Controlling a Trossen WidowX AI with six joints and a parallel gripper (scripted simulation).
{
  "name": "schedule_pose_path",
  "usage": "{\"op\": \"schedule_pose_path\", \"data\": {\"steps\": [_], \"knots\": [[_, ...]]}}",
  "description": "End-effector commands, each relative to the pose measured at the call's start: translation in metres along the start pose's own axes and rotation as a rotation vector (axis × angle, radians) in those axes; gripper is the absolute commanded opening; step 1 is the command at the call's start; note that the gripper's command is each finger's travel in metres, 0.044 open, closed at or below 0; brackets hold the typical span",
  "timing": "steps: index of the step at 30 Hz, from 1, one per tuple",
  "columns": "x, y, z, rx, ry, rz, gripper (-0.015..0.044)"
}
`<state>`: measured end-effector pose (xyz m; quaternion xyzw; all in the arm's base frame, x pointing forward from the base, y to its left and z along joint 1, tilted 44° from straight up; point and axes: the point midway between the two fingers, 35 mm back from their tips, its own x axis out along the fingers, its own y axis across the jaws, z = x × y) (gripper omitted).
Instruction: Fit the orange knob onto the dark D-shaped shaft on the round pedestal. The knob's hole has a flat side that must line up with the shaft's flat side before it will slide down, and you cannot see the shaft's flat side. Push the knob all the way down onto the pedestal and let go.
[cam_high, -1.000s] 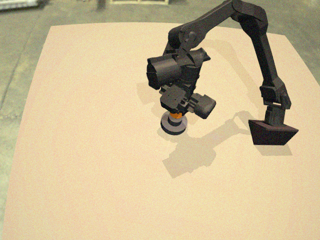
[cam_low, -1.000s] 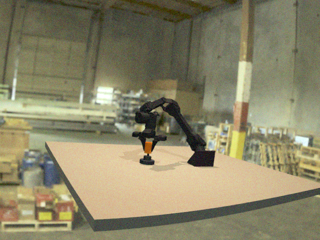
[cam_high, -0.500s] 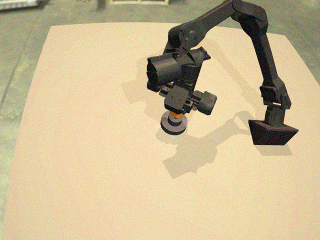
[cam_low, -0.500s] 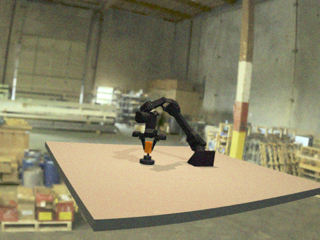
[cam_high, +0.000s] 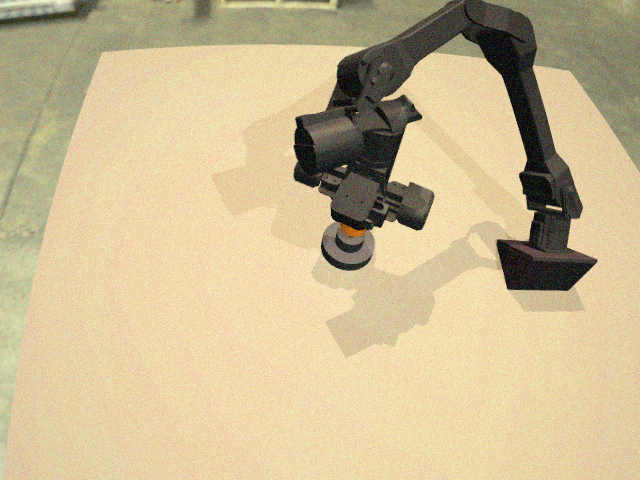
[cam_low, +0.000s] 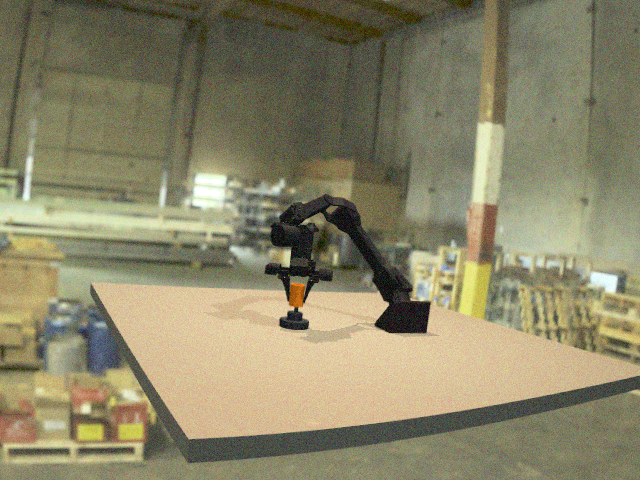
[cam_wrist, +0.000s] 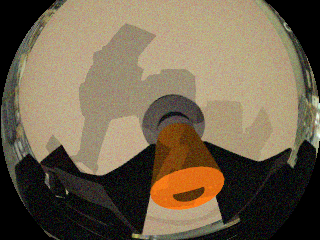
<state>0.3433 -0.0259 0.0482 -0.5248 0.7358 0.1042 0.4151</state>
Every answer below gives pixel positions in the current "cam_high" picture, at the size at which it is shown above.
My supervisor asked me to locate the orange knob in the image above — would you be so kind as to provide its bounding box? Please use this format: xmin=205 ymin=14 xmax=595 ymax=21
xmin=340 ymin=223 xmax=366 ymax=237

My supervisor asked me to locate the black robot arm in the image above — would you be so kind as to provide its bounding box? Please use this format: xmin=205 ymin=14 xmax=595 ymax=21
xmin=293 ymin=0 xmax=583 ymax=254

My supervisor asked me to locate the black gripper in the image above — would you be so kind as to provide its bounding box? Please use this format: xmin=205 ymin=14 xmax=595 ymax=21
xmin=293 ymin=155 xmax=435 ymax=231

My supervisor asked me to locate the grey round pedestal with dark shaft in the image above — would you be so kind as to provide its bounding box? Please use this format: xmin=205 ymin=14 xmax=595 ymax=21
xmin=321 ymin=221 xmax=376 ymax=271

